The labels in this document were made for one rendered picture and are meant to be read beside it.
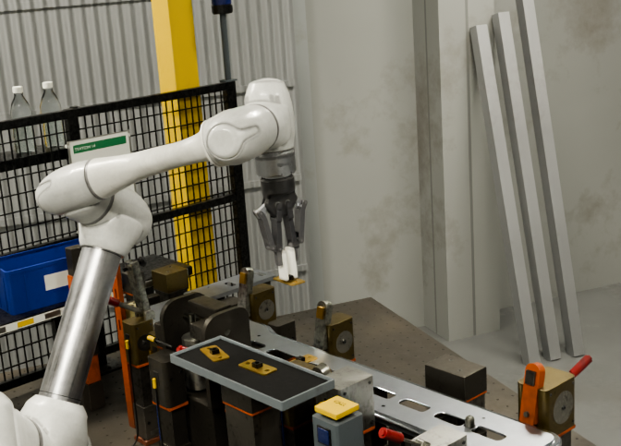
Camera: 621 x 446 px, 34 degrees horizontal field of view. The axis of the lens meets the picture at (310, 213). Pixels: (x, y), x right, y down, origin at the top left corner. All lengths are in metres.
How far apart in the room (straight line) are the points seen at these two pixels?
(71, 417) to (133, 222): 0.50
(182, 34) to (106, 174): 1.15
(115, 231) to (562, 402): 1.13
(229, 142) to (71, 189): 0.56
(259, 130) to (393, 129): 3.09
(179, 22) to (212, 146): 1.47
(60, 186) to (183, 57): 1.12
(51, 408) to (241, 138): 0.86
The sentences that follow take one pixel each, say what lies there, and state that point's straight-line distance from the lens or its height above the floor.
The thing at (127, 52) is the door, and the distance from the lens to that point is 4.58.
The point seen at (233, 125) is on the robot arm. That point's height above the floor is 1.66.
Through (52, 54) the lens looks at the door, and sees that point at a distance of 4.52.
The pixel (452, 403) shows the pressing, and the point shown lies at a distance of 2.31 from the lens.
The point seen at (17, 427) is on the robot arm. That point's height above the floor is 0.99.
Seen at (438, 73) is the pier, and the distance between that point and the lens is 4.94.
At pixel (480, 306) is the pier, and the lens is 5.30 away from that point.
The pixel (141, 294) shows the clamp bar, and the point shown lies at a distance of 2.77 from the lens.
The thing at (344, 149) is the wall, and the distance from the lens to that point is 5.03.
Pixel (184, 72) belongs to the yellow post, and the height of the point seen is 1.60.
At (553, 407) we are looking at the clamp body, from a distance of 2.26.
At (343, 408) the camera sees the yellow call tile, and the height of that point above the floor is 1.16.
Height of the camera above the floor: 2.00
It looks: 15 degrees down
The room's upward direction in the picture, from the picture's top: 4 degrees counter-clockwise
